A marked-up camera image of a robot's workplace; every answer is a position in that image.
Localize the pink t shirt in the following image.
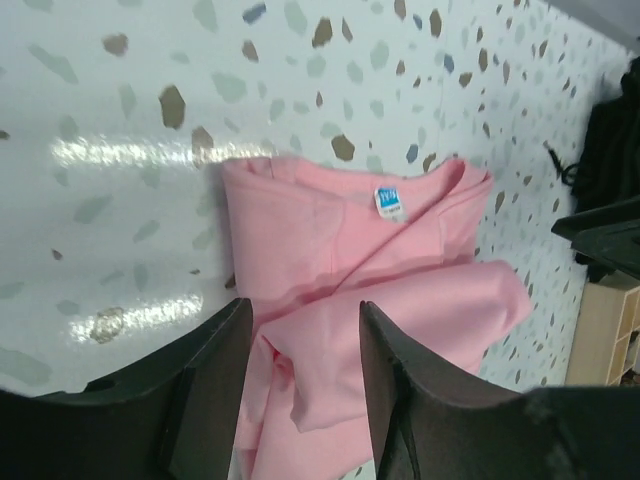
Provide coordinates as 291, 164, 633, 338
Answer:
222, 157, 532, 479

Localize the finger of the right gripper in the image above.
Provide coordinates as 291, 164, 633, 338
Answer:
551, 196, 639, 279

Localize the wooden compartment tray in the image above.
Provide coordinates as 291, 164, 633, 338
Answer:
565, 273, 639, 386

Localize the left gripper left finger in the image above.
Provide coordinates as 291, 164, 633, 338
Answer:
1, 298, 253, 479

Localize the black folded garment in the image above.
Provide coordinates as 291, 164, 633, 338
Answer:
548, 58, 639, 283

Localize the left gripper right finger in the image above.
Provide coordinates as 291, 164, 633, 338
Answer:
359, 302, 639, 480

